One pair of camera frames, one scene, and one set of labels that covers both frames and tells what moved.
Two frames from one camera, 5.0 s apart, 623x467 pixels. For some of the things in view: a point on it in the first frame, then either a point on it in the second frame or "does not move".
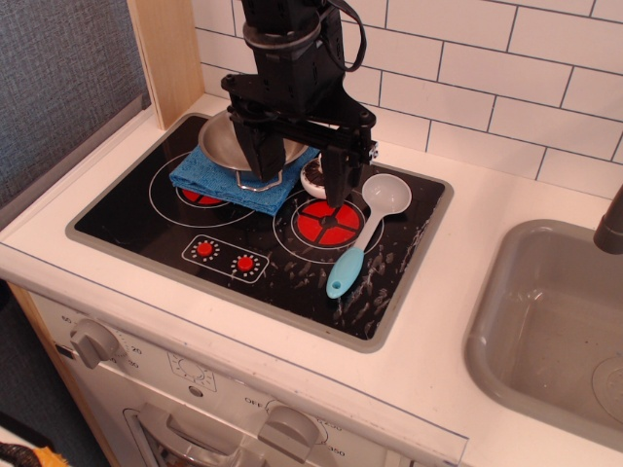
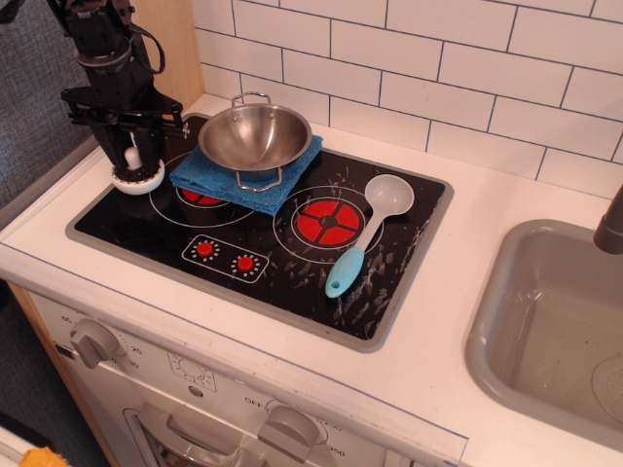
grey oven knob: (289, 432) does not move
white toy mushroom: (311, 178) → (134, 178)
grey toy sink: (543, 325) does not move
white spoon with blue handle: (384, 193) does not move
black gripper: (302, 89) → (117, 89)
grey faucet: (608, 234) does not move
